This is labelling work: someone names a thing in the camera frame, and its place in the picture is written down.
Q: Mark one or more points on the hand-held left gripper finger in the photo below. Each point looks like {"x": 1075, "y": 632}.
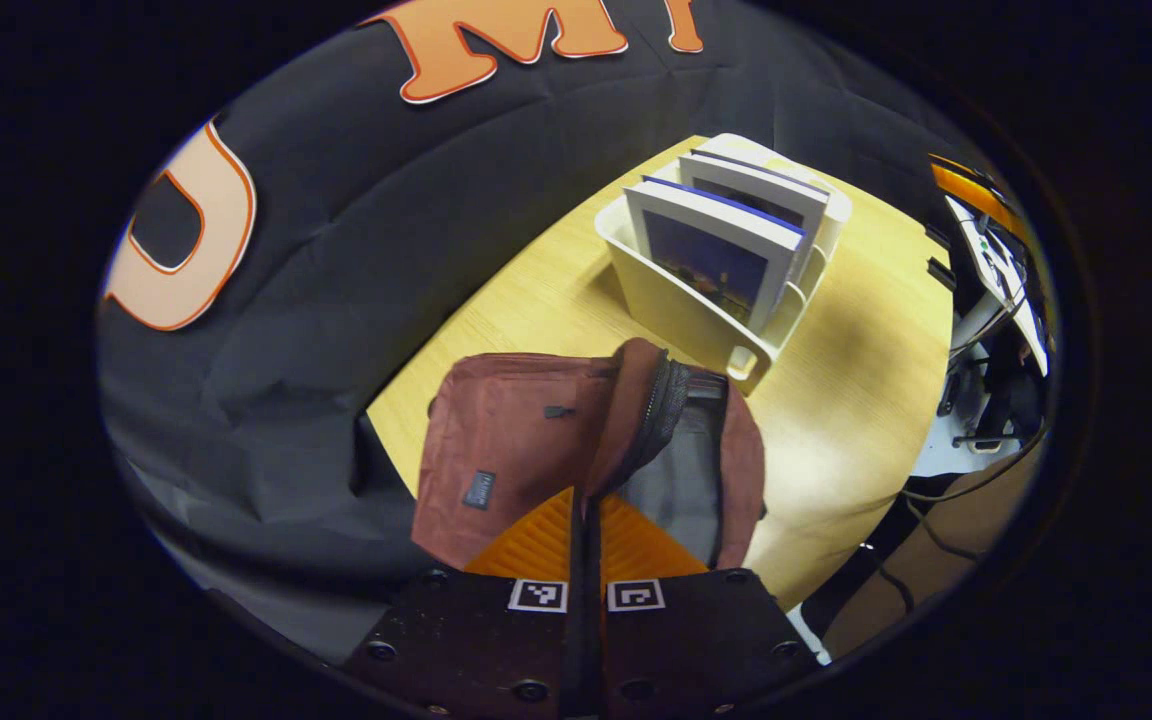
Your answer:
{"x": 576, "y": 600}
{"x": 594, "y": 600}

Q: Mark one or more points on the grey cover book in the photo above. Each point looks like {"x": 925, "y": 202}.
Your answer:
{"x": 736, "y": 185}

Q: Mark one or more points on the maroon schoolbag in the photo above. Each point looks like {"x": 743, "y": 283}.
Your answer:
{"x": 506, "y": 440}

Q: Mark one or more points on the white plastic bookshelf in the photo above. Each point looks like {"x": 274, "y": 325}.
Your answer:
{"x": 676, "y": 310}

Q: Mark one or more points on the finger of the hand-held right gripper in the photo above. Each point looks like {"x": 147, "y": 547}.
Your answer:
{"x": 966, "y": 190}

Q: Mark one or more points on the blue cover book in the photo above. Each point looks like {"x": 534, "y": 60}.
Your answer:
{"x": 711, "y": 260}

